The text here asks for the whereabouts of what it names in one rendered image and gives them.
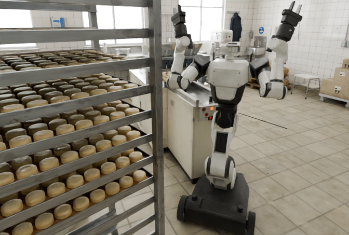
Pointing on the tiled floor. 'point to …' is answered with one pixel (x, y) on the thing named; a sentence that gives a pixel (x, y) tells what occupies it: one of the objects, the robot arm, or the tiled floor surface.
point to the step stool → (307, 83)
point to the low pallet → (259, 85)
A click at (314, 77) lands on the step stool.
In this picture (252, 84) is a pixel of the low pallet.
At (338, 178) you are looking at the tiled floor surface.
